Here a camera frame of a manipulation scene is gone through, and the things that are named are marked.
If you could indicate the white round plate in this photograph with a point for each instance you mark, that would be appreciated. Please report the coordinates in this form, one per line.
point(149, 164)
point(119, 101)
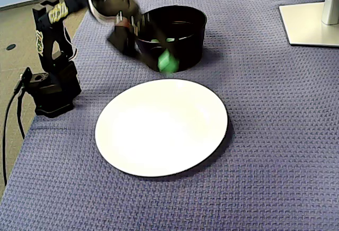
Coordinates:
point(159, 130)

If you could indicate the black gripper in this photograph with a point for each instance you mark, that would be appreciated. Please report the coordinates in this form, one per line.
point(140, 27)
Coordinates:
point(138, 25)

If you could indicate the silver monitor stand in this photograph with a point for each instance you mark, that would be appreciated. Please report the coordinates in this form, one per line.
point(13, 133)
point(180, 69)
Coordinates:
point(304, 24)

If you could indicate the black round floor socket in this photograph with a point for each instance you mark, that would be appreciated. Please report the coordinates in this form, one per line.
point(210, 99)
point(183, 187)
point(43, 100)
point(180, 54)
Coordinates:
point(10, 46)

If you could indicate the blue waffle weave cloth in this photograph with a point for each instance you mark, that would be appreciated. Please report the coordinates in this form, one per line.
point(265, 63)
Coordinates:
point(265, 135)

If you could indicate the black metal bucket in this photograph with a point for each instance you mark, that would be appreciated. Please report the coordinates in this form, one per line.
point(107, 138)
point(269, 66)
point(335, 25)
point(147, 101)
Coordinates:
point(193, 51)

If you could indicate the green cube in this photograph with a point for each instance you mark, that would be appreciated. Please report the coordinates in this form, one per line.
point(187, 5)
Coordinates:
point(170, 39)
point(165, 62)
point(155, 40)

